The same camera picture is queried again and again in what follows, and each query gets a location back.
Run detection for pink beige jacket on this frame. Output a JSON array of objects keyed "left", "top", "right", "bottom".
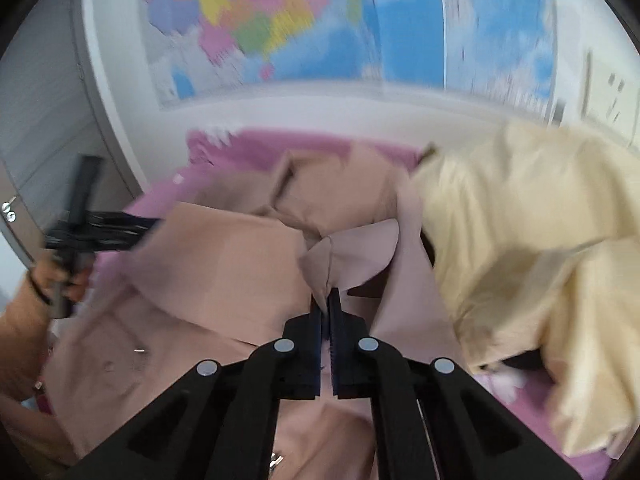
[{"left": 44, "top": 144, "right": 461, "bottom": 457}]

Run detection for person's left hand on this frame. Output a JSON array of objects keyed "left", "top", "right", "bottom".
[{"left": 26, "top": 252, "right": 94, "bottom": 304}]

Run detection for grey wardrobe doors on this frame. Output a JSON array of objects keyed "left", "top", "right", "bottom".
[{"left": 1, "top": 0, "right": 142, "bottom": 264}]

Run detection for cream yellow garment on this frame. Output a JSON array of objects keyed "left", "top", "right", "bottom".
[{"left": 412, "top": 122, "right": 639, "bottom": 458}]

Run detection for colourful wall map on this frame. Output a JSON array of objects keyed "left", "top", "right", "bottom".
[{"left": 139, "top": 0, "right": 446, "bottom": 107}]

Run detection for white wall panel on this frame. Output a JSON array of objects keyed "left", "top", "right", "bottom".
[{"left": 579, "top": 50, "right": 639, "bottom": 152}]

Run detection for blue world wall map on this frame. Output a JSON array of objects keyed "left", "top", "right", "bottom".
[{"left": 442, "top": 0, "right": 556, "bottom": 119}]

